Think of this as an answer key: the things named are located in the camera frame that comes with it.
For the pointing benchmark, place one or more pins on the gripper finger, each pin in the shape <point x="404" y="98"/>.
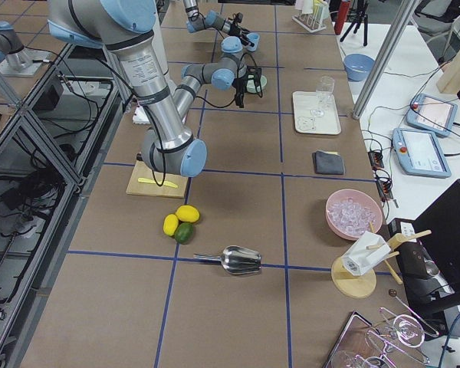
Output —
<point x="239" y="98"/>
<point x="247" y="35"/>
<point x="249" y="44"/>

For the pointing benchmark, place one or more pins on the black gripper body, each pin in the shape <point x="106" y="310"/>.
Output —
<point x="242" y="34"/>
<point x="239" y="89"/>

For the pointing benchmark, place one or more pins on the light blue plastic cup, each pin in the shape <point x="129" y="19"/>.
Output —
<point x="255" y="37"/>

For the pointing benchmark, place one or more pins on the light green bowl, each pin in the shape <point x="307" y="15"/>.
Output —
<point x="262" y="82"/>

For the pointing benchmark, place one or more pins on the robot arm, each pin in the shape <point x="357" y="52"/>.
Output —
<point x="129" y="30"/>
<point x="196" y="21"/>

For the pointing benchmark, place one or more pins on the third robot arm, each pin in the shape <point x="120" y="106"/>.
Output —
<point x="15" y="59"/>

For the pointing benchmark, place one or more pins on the blue bowl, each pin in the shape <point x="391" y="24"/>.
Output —
<point x="358" y="66"/>

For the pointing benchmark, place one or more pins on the clear ice cubes in pink bowl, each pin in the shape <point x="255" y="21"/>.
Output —
<point x="350" y="217"/>

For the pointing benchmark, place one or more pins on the pink bowl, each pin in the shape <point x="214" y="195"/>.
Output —
<point x="361" y="198"/>

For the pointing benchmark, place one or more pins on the metal ice scoop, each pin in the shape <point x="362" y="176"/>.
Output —
<point x="236" y="260"/>

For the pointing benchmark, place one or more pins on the white bear tray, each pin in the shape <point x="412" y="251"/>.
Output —
<point x="305" y="122"/>

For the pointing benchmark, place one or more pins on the clear wine glass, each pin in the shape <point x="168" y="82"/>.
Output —
<point x="324" y="92"/>

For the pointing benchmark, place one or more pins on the red bottle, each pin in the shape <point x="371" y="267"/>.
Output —
<point x="341" y="17"/>

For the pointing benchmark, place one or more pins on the grey folded cloth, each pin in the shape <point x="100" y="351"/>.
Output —
<point x="328" y="163"/>

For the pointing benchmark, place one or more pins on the yellow plastic knife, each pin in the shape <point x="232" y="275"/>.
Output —
<point x="152" y="181"/>

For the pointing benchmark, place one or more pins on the black tripod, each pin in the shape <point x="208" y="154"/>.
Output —
<point x="361" y="18"/>

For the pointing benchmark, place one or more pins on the wooden cutting board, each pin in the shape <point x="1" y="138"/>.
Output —
<point x="142" y="189"/>

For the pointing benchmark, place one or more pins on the yellow lemon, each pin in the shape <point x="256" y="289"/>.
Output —
<point x="187" y="213"/>
<point x="170" y="224"/>

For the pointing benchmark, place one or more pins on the green lime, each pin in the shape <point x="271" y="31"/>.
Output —
<point x="184" y="232"/>

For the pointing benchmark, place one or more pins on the far teach pendant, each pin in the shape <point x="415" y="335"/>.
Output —
<point x="430" y="113"/>

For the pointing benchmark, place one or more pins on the teach pendant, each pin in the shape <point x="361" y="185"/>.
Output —
<point x="419" y="153"/>
<point x="430" y="113"/>

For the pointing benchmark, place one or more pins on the near teach pendant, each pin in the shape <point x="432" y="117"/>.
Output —
<point x="419" y="153"/>

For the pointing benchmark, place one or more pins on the white paper carton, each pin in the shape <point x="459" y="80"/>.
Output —
<point x="365" y="253"/>

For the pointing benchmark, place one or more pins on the wooden mug stand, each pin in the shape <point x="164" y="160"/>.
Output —
<point x="363" y="286"/>

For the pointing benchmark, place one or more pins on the black monitor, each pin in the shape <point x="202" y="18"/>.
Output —
<point x="442" y="247"/>

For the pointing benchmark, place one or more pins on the clear glasses on tray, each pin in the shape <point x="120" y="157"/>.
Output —
<point x="394" y="341"/>

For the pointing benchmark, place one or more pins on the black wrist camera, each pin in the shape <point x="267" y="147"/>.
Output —
<point x="237" y="18"/>

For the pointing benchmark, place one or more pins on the white wire rack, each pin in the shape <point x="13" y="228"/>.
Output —
<point x="311" y="14"/>

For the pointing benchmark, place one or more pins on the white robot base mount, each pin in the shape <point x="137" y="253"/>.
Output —
<point x="140" y="117"/>

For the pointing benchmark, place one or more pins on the aluminium frame post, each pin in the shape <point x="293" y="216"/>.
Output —
<point x="386" y="50"/>

